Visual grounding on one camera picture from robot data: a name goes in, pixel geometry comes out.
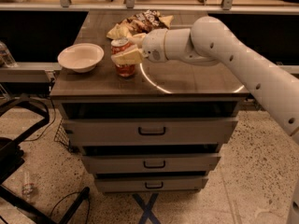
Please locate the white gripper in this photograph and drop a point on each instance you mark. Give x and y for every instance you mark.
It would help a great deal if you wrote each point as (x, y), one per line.
(153, 44)

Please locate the red coke can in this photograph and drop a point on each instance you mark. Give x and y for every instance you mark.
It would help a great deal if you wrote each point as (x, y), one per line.
(117, 46)

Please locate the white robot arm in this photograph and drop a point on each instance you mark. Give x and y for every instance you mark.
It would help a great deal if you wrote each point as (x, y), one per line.
(209, 41)

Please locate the white paper bowl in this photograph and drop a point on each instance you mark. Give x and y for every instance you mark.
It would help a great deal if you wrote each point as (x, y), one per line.
(81, 58)

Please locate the brown yellow chip bag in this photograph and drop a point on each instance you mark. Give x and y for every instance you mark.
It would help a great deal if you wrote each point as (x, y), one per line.
(140, 23)

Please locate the grey drawer cabinet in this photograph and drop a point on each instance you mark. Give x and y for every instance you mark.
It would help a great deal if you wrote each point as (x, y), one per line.
(171, 90)

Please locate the clear plastic bottle left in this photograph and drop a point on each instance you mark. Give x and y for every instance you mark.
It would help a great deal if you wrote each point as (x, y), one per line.
(6, 58)

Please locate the clear plastic bottle on floor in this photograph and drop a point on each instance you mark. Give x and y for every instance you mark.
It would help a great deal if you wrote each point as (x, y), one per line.
(28, 186)

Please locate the top drawer with handle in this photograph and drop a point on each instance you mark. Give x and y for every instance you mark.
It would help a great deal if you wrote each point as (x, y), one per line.
(149, 132)

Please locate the drawer with handle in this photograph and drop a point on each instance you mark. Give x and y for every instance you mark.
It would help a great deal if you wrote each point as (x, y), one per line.
(133, 164)
(157, 183)
(149, 132)

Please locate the black wire basket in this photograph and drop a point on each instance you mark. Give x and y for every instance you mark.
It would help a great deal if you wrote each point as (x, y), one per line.
(61, 137)

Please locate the middle drawer with handle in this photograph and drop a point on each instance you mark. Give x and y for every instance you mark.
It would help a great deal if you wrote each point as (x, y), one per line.
(133, 164)

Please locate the bottom drawer with handle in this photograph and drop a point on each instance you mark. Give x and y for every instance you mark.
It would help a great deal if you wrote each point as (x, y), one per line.
(157, 183)

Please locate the black chair frame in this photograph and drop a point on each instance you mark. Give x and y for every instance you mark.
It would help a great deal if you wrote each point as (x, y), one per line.
(11, 160)

